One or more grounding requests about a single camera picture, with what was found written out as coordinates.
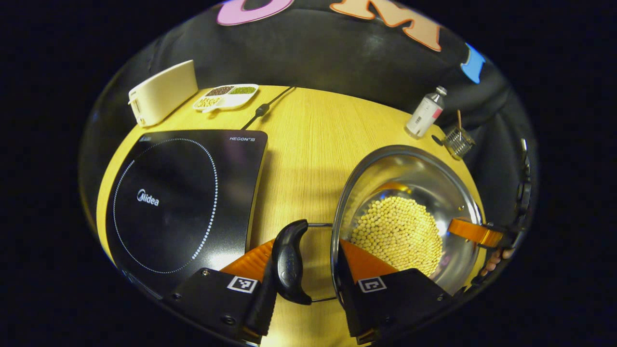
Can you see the small black disc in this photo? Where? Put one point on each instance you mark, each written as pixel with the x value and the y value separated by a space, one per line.
pixel 436 140

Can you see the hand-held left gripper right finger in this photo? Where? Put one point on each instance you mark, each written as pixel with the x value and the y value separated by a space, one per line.
pixel 348 303

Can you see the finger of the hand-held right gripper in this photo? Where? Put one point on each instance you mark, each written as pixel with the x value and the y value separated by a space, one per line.
pixel 475 232

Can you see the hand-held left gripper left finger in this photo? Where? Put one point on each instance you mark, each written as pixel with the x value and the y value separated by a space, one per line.
pixel 260 308

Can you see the white toaster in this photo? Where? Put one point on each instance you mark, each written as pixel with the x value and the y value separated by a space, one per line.
pixel 164 91

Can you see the black induction cooktop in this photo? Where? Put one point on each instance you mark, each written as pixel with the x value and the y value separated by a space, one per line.
pixel 173 202

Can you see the pile of yellow soybeans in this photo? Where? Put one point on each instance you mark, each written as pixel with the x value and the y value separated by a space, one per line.
pixel 400 231

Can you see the white plastic bottle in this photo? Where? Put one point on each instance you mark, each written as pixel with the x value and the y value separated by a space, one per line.
pixel 424 113

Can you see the white divided dish with grains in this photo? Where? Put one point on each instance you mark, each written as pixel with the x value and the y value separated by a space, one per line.
pixel 226 96

